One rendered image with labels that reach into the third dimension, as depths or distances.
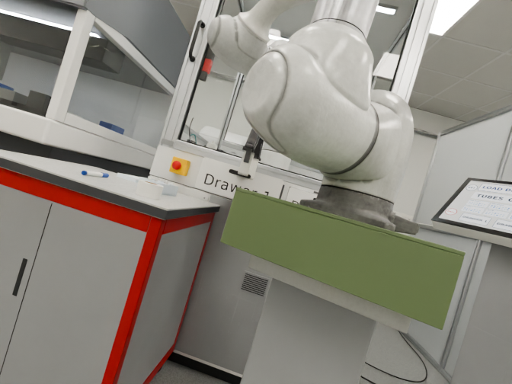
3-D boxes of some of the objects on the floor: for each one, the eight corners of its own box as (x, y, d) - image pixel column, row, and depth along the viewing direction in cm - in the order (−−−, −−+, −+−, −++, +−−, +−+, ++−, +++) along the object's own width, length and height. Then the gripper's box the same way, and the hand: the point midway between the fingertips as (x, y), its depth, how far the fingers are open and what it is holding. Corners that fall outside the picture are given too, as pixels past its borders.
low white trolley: (78, 505, 71) (168, 209, 71) (-127, 412, 78) (-45, 141, 78) (171, 369, 129) (220, 205, 129) (48, 322, 136) (95, 166, 136)
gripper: (276, 99, 77) (252, 177, 77) (278, 124, 102) (260, 183, 102) (249, 92, 78) (225, 169, 78) (257, 118, 103) (240, 177, 103)
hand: (247, 173), depth 90 cm, fingers open, 13 cm apart
